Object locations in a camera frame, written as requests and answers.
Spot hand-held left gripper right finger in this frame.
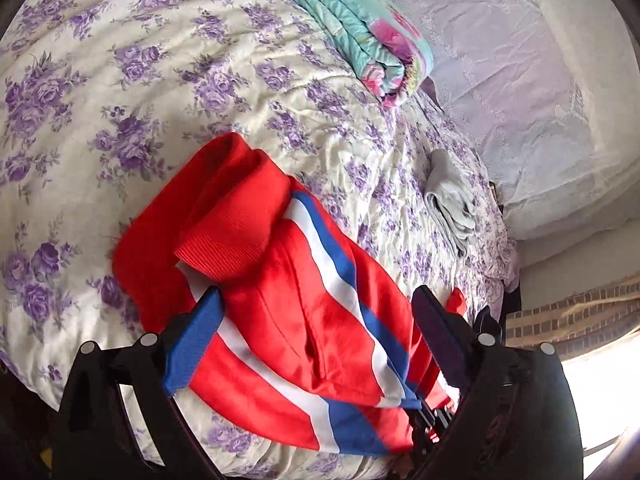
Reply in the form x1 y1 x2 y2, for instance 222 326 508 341
411 285 586 480

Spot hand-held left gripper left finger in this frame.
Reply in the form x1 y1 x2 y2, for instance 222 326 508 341
52 287 223 480

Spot red pants with striped sides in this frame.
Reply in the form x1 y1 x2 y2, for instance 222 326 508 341
112 132 468 457

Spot grey pants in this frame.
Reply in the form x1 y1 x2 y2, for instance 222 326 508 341
424 149 485 257

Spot purple floral bed sheet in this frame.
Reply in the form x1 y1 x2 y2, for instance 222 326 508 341
0 0 521 480

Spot white lace cover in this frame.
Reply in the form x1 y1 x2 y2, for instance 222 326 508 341
345 0 640 241

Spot folded teal floral blanket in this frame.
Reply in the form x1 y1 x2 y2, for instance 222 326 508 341
257 0 435 108

